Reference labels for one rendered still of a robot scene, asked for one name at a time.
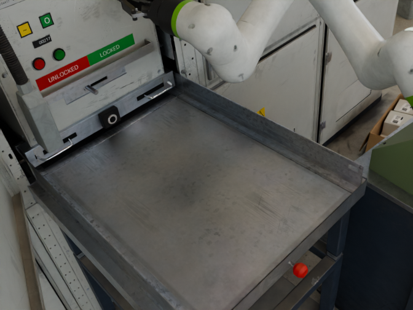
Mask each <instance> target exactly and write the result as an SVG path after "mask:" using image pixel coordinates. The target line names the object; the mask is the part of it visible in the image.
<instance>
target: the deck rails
mask: <svg viewBox="0 0 413 310"><path fill-rule="evenodd" d="M181 79H182V83H183V90H184V92H183V93H182V94H180V95H178V96H177V98H179V99H181V100H182V101H185V102H186V103H188V104H190V105H192V106H194V107H195V108H197V109H199V110H201V111H203V112H204V113H207V114H208V115H210V116H212V117H214V118H215V119H217V120H219V121H221V122H223V123H225V124H226V125H228V126H230V127H232V128H233V129H235V130H238V131H239V132H241V133H243V134H244V135H246V136H248V137H250V138H252V139H254V140H256V141H257V142H259V143H261V144H263V145H264V146H266V147H268V148H270V149H272V150H274V151H275V152H277V153H279V154H281V155H282V156H284V157H287V158H288V159H290V160H292V161H294V162H295V163H297V164H299V165H301V166H303V167H305V168H306V169H308V170H310V171H312V172H313V173H315V174H317V175H319V176H321V177H323V178H324V179H326V180H328V181H330V182H331V183H334V184H335V185H337V186H339V187H341V188H343V189H344V190H346V191H348V192H350V193H352V194H353V193H354V192H355V191H356V190H357V189H358V188H359V187H360V186H361V179H362V174H363V168H364V166H363V165H361V164H359V163H357V162H355V161H353V160H351V159H349V158H347V157H345V156H343V155H341V154H339V153H337V152H335V151H333V150H331V149H329V148H326V147H324V146H322V145H320V144H318V143H316V142H314V141H312V140H310V139H308V138H306V137H304V136H302V135H300V134H298V133H296V132H294V131H292V130H290V129H288V128H286V127H284V126H282V125H280V124H278V123H276V122H274V121H272V120H270V119H268V118H266V117H264V116H262V115H260V114H258V113H256V112H254V111H252V110H250V109H248V108H246V107H244V106H242V105H240V104H238V103H236V102H234V101H232V100H230V99H228V98H226V97H224V96H222V95H220V94H218V93H216V92H214V91H212V90H210V89H208V88H206V87H204V86H202V85H200V84H198V83H196V82H194V81H192V80H190V79H188V78H186V77H184V76H181ZM29 164H30V166H31V168H32V170H33V172H34V174H35V176H36V178H37V180H36V181H37V182H38V183H39V184H40V185H41V186H42V188H43V189H44V190H45V191H46V192H47V193H48V194H49V195H50V196H51V197H52V198H53V199H54V200H55V201H56V202H57V203H58V204H59V205H60V207H61V208H62V209H63V210H64V211H65V212H66V213H67V214H68V215H69V216H70V217H71V218H72V219H73V220H74V221H75V222H76V223H77V224H78V225H79V226H80V227H81V228H82V229H83V230H84V231H85V232H86V233H87V234H88V235H89V236H90V237H91V238H92V239H93V240H94V241H95V243H96V244H97V245H98V246H99V247H100V248H101V249H102V250H103V251H104V252H105V253H106V254H107V255H108V256H109V257H110V258H111V259H112V260H113V262H115V264H116V265H118V267H119V268H120V269H121V270H123V272H124V273H126V275H127V276H128V277H129V278H130V279H131V280H132V281H133V282H134V283H135V284H136V285H137V286H138V287H139V288H140V289H141V290H142V291H143V292H144V293H145V294H146V295H147V297H148V298H149V299H150V300H151V301H152V302H153V303H154V304H155V305H156V306H157V307H158V308H159V309H160V310H188V308H187V307H185V305H183V304H182V302H180V301H179V300H178V299H177V298H176V297H175V296H174V295H173V294H172V293H171V292H170V291H169V290H168V289H167V288H166V287H165V286H164V285H163V284H162V283H161V282H160V281H159V280H158V279H157V278H156V277H154V276H153V275H152V274H151V273H150V272H149V271H148V270H147V269H146V268H145V267H144V266H143V265H142V264H141V263H140V262H139V261H138V260H137V259H136V258H135V257H134V256H133V255H132V254H131V253H130V252H129V251H128V250H127V249H126V248H125V247H124V246H123V245H122V244H121V243H120V242H119V241H118V240H117V239H116V238H115V237H114V236H113V235H112V234H111V233H110V232H109V231H107V230H106V229H105V228H104V227H103V226H102V225H101V224H100V223H99V222H98V221H97V220H96V219H95V218H94V217H93V216H92V215H91V214H90V213H89V212H88V211H87V210H86V209H85V208H84V207H83V206H81V205H80V203H78V201H77V200H75V198H73V197H72V195H70V193H69V192H67V190H65V189H64V187H62V185H61V184H59V183H58V182H57V181H56V180H55V179H54V178H53V177H52V176H51V175H50V174H49V173H48V174H47V175H45V176H43V175H42V174H41V173H40V172H39V171H38V170H37V169H36V168H35V167H34V166H33V165H32V164H31V163H29ZM348 164H350V165H352V166H354V167H356V168H358V172H357V171H356V170H353V169H351V168H350V167H348Z"/></svg>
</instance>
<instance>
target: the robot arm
mask: <svg viewBox="0 0 413 310"><path fill-rule="evenodd" d="M118 1H119V2H121V5H122V9H123V10H124V11H126V13H128V14H129V15H130V16H131V17H132V19H133V21H136V20H137V19H138V18H139V17H144V18H149V19H151V20H152V22H153V23H154V24H156V25H157V26H160V29H161V30H162V31H163V32H165V33H167V34H170V35H172V36H174V37H177V38H179V41H186V42H188V43H189V44H191V45H192V46H193V47H194V48H195V49H197V50H198V51H199V52H200V53H201V54H202V55H203V56H204V57H205V58H206V59H207V60H208V62H209V63H210V65H211V66H212V67H213V69H214V70H215V72H216V74H217V75H218V76H219V77H220V78H221V79H222V80H223V81H226V82H229V83H234V84H235V83H240V82H243V81H245V80H247V79H248V78H249V77H250V76H251V75H252V73H253V72H254V70H255V67H256V65H257V63H258V61H259V59H260V57H261V55H262V53H263V51H264V49H265V47H266V45H267V43H268V41H269V39H270V38H271V36H272V35H273V32H274V31H275V29H276V28H277V26H278V24H279V23H280V22H281V20H282V18H283V17H284V15H285V13H286V12H287V11H288V9H289V8H290V7H291V5H292V3H293V2H294V1H295V0H252V1H251V3H250V4H249V6H248V7H247V9H246V10H245V12H244V13H243V15H242V16H241V18H240V19H239V21H238V22H237V23H235V21H234V19H233V18H232V15H231V13H230V12H229V11H228V10H227V9H226V8H225V7H223V6H221V5H219V4H213V3H209V4H206V3H200V2H196V1H193V0H118ZM309 2H310V3H311V5H312V6H313V7H314V8H315V10H316V11H317V12H318V13H319V15H320V16H321V18H322V19H323V20H324V22H325V23H326V24H327V26H328V28H329V29H330V30H331V32H332V34H333V35H334V37H335V38H336V40H337V41H338V43H339V45H340V46H341V48H342V50H343V51H344V53H345V55H346V56H347V58H348V60H349V62H350V64H351V66H352V68H353V70H354V72H355V74H356V76H357V78H358V80H359V81H360V82H361V83H362V85H364V86H365V87H367V88H369V89H372V90H383V89H387V88H389V87H393V86H395V85H398V87H399V89H400V91H401V93H402V95H403V97H404V98H405V99H406V100H407V101H408V102H409V104H410V105H411V107H412V110H413V26H412V27H409V28H406V29H405V30H402V31H400V32H399V33H396V34H395V35H393V36H391V37H389V38H388V39H386V40H385V39H384V38H383V37H382V36H381V35H380V34H379V33H378V32H377V31H376V29H375V28H374V27H373V26H372V25H371V24H370V22H369V21H368V20H367V18H366V17H365V16H364V15H363V13H362V12H361V11H360V10H359V8H358V7H357V5H356V4H355V3H354V1H353V0H309Z"/></svg>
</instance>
